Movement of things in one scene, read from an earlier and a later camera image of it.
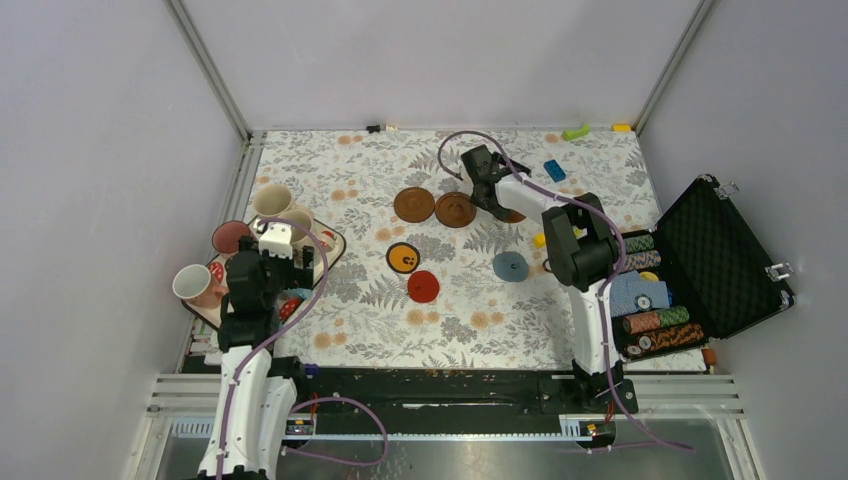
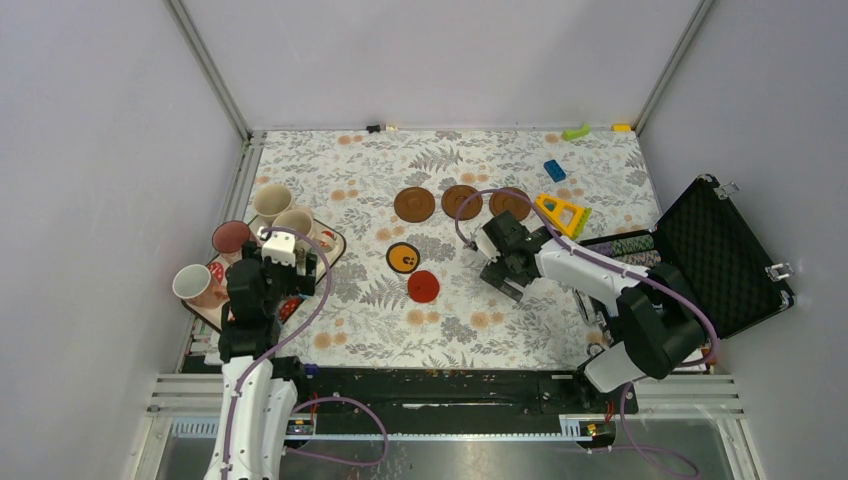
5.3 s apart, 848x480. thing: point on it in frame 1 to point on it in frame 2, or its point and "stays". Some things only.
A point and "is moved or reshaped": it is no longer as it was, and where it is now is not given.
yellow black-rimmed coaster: (402, 257) stays
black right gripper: (501, 212) to (495, 274)
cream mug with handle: (300, 214) stays
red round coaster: (423, 286) stays
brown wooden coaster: (455, 209) is moved or reshaped
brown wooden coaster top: (414, 204) stays
